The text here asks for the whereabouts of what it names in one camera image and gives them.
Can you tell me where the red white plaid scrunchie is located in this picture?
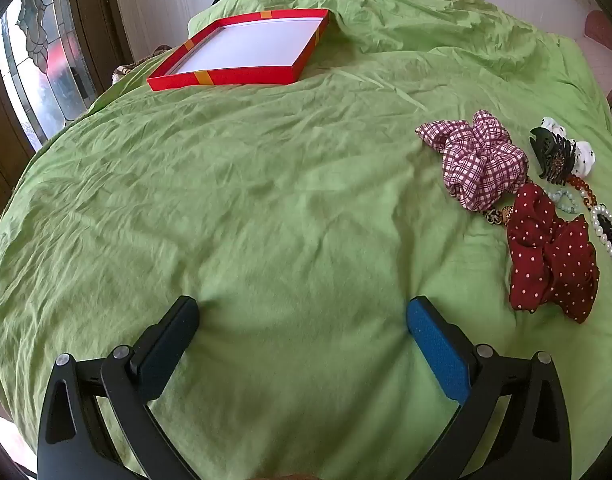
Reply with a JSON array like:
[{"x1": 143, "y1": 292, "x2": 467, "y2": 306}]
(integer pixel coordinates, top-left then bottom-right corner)
[{"x1": 415, "y1": 109, "x2": 531, "y2": 212}]

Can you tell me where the leopard print hair tie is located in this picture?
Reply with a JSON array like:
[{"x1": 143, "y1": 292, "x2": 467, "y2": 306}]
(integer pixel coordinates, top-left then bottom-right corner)
[{"x1": 483, "y1": 205, "x2": 517, "y2": 229}]

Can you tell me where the white pearl hair tie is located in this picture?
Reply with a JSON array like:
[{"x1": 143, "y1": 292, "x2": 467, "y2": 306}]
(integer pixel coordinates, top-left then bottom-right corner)
[{"x1": 589, "y1": 203, "x2": 612, "y2": 262}]

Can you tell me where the stained glass door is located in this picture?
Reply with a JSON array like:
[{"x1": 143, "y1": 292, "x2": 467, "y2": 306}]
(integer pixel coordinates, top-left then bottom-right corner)
[{"x1": 0, "y1": 0, "x2": 131, "y2": 161}]

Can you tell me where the pink pillow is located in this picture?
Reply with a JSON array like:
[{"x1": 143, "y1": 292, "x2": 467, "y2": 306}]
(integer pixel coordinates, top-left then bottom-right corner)
[{"x1": 568, "y1": 9, "x2": 612, "y2": 111}]

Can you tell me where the black hair claw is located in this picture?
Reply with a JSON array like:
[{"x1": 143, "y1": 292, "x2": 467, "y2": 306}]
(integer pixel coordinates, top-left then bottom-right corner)
[{"x1": 530, "y1": 127, "x2": 580, "y2": 186}]

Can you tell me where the white spotted scrunchie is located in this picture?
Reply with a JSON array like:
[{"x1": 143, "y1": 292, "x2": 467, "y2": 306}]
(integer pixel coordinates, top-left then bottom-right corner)
[{"x1": 542, "y1": 116, "x2": 598, "y2": 177}]

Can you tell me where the amber bead bracelet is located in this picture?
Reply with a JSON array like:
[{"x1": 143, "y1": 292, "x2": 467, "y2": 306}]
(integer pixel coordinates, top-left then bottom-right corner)
[{"x1": 566, "y1": 175, "x2": 600, "y2": 209}]

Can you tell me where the pale blue bead bracelet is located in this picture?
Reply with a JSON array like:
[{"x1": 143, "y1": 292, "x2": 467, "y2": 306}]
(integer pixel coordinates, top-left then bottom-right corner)
[{"x1": 548, "y1": 187, "x2": 580, "y2": 214}]

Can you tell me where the brown patterned blanket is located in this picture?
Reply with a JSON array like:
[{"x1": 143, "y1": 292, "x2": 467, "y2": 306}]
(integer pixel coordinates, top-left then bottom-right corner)
[{"x1": 110, "y1": 45, "x2": 174, "y2": 86}]

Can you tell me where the green bed sheet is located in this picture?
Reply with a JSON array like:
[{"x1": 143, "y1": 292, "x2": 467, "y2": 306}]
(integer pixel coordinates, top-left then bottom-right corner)
[{"x1": 0, "y1": 0, "x2": 612, "y2": 480}]

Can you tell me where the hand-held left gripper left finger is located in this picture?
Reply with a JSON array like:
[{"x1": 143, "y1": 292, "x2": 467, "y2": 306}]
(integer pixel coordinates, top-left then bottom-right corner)
[{"x1": 38, "y1": 296, "x2": 201, "y2": 480}]

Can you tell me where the red polka dot scrunchie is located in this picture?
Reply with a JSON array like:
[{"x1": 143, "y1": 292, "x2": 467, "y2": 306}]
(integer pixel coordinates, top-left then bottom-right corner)
[{"x1": 507, "y1": 183, "x2": 601, "y2": 324}]

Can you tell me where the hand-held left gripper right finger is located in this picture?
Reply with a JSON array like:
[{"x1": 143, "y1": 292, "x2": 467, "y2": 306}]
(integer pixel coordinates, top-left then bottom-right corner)
[{"x1": 407, "y1": 296, "x2": 573, "y2": 480}]

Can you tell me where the red shallow box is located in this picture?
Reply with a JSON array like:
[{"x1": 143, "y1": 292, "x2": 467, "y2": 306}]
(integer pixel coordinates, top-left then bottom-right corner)
[{"x1": 146, "y1": 8, "x2": 331, "y2": 92}]

